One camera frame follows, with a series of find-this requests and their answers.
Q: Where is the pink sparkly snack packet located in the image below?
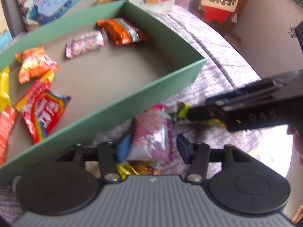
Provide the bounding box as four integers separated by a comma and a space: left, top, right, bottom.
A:
126, 104, 173, 161

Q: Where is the green-yellow snack bar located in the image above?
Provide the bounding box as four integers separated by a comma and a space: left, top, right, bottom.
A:
176, 102, 227, 129

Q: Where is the red Skittles bag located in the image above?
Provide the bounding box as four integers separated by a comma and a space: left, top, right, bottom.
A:
15, 70, 72, 144

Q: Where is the orange-red narrow snack packet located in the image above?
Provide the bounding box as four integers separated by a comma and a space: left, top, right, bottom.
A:
0, 106, 19, 166

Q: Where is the pink patterned snack packet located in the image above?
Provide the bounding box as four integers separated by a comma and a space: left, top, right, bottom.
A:
66, 29, 108, 59

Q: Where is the yellow wafer bar packet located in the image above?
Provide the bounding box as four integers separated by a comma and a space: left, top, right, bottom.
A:
0, 67, 11, 112

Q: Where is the orange fries snack bag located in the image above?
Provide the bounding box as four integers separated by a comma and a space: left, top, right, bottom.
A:
15, 45, 60, 84

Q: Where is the orange foil snack packet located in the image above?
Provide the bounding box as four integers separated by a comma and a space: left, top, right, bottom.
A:
97, 17, 149, 46

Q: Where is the golden yellow pastry packet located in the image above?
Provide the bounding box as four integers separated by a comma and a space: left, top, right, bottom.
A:
116, 162, 139, 180

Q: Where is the person's right hand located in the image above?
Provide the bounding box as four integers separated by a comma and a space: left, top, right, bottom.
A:
287, 126, 303, 166

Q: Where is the mint green cardboard tray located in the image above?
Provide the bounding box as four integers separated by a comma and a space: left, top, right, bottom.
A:
1, 1, 205, 186

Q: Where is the brown pineapple cake box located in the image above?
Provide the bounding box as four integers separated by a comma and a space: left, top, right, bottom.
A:
0, 29, 13, 49

